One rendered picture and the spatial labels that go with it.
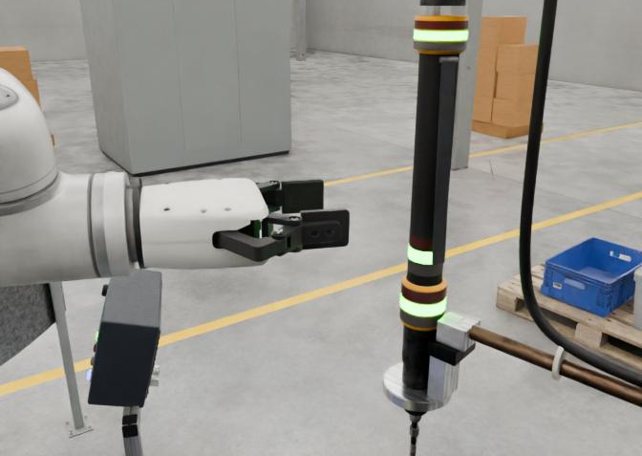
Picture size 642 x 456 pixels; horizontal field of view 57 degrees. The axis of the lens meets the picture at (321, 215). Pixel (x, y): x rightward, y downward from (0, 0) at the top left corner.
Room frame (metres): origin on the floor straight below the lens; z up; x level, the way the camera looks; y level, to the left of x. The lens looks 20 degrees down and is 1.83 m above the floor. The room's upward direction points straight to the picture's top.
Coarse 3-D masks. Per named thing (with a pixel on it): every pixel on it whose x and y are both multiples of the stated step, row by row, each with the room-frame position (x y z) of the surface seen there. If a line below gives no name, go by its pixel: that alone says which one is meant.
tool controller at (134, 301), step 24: (120, 288) 1.12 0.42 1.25; (144, 288) 1.14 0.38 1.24; (120, 312) 1.02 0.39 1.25; (144, 312) 1.04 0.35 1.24; (120, 336) 0.98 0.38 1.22; (144, 336) 0.99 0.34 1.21; (96, 360) 0.97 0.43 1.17; (120, 360) 0.98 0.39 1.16; (144, 360) 0.99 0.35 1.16; (96, 384) 0.97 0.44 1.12; (120, 384) 0.98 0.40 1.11; (144, 384) 0.99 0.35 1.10
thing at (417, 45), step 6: (414, 42) 0.51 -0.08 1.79; (420, 42) 0.50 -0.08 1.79; (426, 42) 0.49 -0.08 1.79; (432, 42) 0.49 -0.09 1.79; (438, 42) 0.49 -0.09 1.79; (444, 42) 0.49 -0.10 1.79; (450, 42) 0.49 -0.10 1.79; (456, 42) 0.49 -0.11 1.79; (462, 42) 0.49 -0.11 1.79; (414, 48) 0.51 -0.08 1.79; (420, 48) 0.50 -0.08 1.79; (426, 48) 0.49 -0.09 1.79; (432, 48) 0.49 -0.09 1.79; (438, 48) 0.49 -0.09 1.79; (444, 48) 0.49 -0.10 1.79; (450, 48) 0.49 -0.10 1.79; (456, 48) 0.49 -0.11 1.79; (462, 48) 0.49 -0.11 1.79
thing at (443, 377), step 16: (448, 320) 0.48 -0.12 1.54; (480, 320) 0.48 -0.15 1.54; (448, 336) 0.47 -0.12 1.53; (464, 336) 0.46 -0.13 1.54; (432, 352) 0.48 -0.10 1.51; (448, 352) 0.47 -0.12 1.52; (464, 352) 0.47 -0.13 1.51; (400, 368) 0.53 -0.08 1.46; (432, 368) 0.48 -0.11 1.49; (448, 368) 0.48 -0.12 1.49; (384, 384) 0.50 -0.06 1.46; (400, 384) 0.50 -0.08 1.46; (432, 384) 0.48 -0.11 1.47; (448, 384) 0.48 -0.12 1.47; (400, 400) 0.48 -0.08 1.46; (416, 400) 0.48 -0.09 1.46; (432, 400) 0.48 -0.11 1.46; (448, 400) 0.49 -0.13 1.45
